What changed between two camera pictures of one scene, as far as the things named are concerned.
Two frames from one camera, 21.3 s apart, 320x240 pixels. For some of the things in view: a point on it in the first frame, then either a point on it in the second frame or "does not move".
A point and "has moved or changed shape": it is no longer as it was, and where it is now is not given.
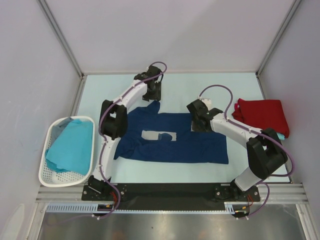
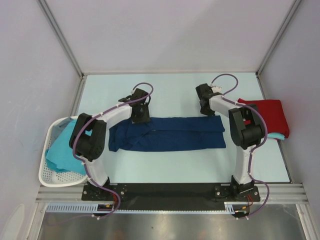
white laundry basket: x=48 y=176 does not move
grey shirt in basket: x=58 y=128 does not move
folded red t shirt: x=262 y=114 does not move
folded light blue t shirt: x=280 y=136 does not move
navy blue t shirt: x=153 y=136 has moved or changed shape
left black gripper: x=157 y=95 -> x=145 y=118
